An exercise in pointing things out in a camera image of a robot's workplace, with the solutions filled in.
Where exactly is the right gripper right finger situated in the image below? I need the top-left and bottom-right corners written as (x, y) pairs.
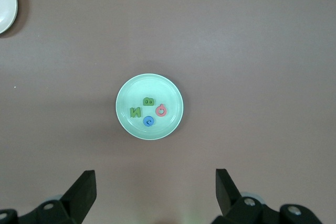
top-left (212, 168), bottom-right (279, 224)

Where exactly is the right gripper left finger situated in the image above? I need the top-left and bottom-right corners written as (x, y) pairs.
top-left (18, 170), bottom-right (97, 224)

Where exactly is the blue foam letter G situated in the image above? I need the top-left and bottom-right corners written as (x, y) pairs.
top-left (142, 115), bottom-right (155, 127)

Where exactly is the green foam capital N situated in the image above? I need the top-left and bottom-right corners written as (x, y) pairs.
top-left (129, 106), bottom-right (143, 119)

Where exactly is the red foam letter Q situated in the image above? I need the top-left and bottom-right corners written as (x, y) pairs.
top-left (155, 103), bottom-right (167, 117)

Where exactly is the light green plate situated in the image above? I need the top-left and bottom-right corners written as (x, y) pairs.
top-left (115, 73), bottom-right (184, 141)

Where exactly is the cream plate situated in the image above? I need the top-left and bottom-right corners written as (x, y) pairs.
top-left (0, 0), bottom-right (18, 35)

